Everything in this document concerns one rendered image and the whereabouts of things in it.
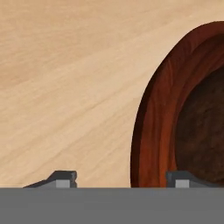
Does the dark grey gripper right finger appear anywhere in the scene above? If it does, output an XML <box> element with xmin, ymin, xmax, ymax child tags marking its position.
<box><xmin>164</xmin><ymin>170</ymin><xmax>223</xmax><ymax>189</ymax></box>

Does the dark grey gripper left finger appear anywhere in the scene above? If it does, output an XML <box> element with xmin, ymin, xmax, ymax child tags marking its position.
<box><xmin>23</xmin><ymin>170</ymin><xmax>78</xmax><ymax>189</ymax></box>

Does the reddish brown wooden bowl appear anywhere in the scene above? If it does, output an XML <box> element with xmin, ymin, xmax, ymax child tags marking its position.
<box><xmin>129</xmin><ymin>20</ymin><xmax>224</xmax><ymax>189</ymax></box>

